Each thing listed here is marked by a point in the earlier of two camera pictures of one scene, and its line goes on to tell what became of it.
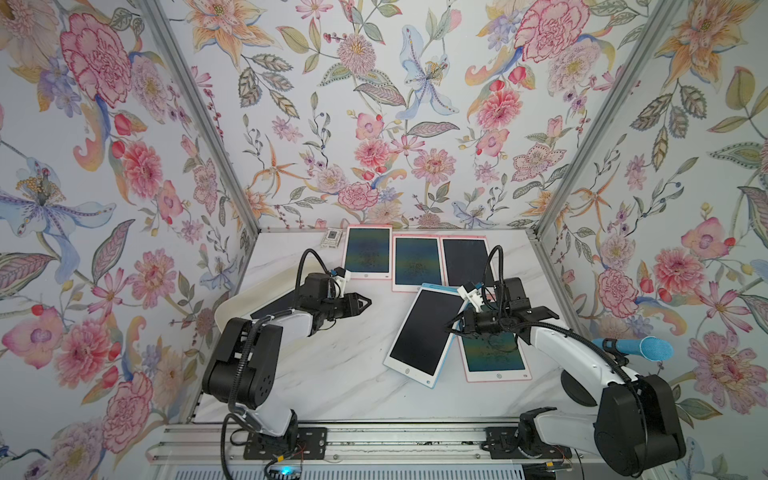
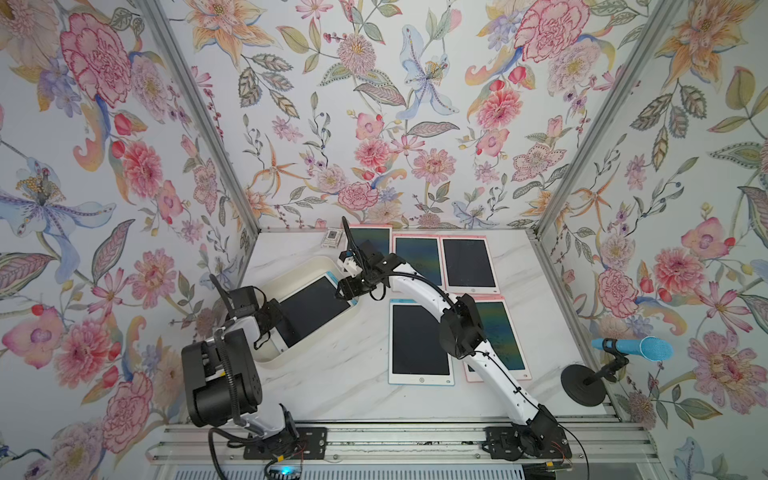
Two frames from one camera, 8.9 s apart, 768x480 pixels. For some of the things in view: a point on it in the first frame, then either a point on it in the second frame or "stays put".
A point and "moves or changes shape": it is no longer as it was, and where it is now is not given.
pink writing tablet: (416, 259) stays put
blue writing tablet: (423, 342) moves or changes shape
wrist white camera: (474, 296) → (349, 263)
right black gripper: (469, 323) → (347, 286)
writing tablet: (494, 356) stays put
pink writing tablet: (463, 259) stays put
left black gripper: (351, 304) → (273, 308)
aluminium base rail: (288, 444) stays put
